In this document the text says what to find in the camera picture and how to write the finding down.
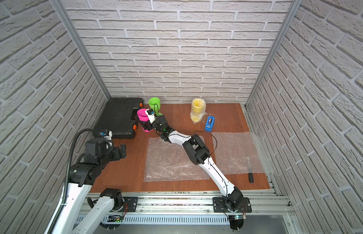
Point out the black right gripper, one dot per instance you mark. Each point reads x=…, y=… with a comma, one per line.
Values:
x=146, y=124

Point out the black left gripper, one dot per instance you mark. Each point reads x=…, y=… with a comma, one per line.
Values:
x=121, y=152

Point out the pink plastic wine glass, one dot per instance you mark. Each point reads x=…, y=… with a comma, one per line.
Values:
x=142, y=115

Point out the yellow plastic wine glass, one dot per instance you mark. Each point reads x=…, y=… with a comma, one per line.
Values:
x=197, y=109

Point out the blue tape dispenser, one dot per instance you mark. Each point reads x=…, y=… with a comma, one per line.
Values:
x=209, y=123

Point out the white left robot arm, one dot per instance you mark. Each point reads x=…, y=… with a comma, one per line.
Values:
x=81, y=176

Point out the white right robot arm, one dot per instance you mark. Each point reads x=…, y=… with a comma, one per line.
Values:
x=199, y=154

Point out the green plastic wine glass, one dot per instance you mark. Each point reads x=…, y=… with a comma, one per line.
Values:
x=155, y=105

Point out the black plastic tool case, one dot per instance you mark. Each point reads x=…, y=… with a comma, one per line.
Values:
x=120, y=117

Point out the small black tool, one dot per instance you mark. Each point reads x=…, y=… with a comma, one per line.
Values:
x=250, y=175

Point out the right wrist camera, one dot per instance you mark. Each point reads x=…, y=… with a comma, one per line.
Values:
x=151, y=115

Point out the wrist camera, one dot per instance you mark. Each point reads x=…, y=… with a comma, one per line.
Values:
x=98, y=146
x=151, y=115

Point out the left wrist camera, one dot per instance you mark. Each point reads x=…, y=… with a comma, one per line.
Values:
x=98, y=146

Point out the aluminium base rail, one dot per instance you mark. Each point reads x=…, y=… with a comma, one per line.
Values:
x=82, y=213

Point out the left aluminium corner post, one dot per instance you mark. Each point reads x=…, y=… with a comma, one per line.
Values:
x=67, y=22

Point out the aluminium corner post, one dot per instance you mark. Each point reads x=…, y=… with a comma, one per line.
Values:
x=67, y=22
x=295, y=5

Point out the right aluminium corner post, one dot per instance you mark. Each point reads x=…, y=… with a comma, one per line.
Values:
x=295, y=5

